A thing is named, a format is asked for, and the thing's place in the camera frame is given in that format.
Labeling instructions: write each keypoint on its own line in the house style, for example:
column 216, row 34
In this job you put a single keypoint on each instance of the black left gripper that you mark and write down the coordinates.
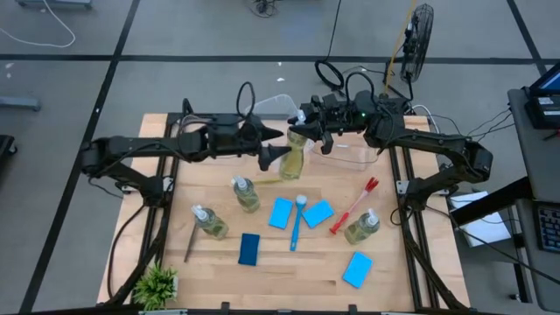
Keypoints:
column 232, row 135

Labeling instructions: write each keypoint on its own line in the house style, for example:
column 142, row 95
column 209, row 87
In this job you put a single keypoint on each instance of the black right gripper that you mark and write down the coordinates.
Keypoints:
column 334, row 116

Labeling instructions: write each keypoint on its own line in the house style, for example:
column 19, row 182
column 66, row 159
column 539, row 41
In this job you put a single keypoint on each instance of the clear yellow-green soap pump bottle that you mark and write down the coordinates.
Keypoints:
column 292, row 162
column 359, row 229
column 247, row 199
column 214, row 225

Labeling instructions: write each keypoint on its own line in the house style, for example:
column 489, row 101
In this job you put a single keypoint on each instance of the yellow-green dish brush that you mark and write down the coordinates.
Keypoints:
column 269, row 180

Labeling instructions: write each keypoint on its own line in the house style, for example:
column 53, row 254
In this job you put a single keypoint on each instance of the light blue sponge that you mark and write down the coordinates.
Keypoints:
column 280, row 213
column 318, row 214
column 358, row 270

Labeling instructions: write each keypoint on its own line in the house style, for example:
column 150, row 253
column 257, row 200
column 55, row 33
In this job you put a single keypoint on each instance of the blue dish brush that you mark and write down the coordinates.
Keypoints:
column 296, row 227

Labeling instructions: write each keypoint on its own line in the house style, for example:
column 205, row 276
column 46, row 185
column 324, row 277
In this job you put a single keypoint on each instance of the red dish brush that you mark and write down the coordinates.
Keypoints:
column 350, row 212

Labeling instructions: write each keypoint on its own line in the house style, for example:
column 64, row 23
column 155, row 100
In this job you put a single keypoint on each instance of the dark blue sponge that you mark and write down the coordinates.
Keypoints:
column 249, row 249

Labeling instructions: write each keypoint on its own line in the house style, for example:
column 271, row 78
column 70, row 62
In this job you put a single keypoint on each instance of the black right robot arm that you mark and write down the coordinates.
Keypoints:
column 437, row 142

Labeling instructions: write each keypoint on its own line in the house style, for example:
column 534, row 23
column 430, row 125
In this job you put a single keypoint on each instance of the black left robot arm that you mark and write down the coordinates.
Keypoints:
column 131, row 145

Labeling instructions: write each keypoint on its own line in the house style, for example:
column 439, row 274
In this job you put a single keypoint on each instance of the tall clear plastic bin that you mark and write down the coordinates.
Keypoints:
column 275, row 105

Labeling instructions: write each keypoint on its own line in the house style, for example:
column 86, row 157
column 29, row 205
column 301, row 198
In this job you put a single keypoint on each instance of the black perforated box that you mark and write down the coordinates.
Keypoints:
column 400, row 105

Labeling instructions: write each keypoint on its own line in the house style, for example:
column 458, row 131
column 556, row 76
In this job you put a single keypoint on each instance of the black floor fan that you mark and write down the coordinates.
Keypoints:
column 417, row 39

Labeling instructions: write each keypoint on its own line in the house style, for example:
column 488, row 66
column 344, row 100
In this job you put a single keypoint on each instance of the small green potted plant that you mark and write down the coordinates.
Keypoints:
column 155, row 286

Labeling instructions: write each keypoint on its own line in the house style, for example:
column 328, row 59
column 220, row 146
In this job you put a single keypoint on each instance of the black desk crossbar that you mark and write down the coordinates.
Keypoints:
column 490, row 202

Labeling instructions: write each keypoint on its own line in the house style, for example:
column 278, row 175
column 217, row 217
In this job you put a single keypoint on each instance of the white paper sheet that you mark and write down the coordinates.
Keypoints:
column 485, row 229

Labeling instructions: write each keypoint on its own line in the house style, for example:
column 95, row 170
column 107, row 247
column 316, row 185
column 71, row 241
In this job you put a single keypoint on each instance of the black box with white label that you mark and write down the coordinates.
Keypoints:
column 542, row 114

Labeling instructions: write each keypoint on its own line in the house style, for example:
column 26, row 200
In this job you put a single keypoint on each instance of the grey side desk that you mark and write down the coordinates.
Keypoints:
column 538, row 166

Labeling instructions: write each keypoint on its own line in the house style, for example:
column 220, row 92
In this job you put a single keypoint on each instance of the laptop with blue screen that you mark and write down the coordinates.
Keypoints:
column 552, row 81

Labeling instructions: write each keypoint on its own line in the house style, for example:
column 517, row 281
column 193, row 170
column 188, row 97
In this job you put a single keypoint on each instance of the grey floor base bar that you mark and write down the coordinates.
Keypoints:
column 19, row 103

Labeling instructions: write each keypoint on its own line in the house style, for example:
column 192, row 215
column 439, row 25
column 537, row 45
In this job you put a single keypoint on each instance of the grey cart base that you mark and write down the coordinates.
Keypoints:
column 54, row 3

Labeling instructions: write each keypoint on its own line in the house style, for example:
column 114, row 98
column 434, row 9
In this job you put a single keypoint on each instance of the black keyboard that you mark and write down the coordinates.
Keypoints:
column 549, row 227

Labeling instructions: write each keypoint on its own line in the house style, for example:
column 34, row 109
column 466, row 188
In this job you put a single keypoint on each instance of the black caster base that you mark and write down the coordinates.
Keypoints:
column 6, row 146

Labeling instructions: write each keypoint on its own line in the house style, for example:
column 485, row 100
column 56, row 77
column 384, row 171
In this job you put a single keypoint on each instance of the black aluminium table frame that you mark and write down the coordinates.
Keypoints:
column 413, row 258

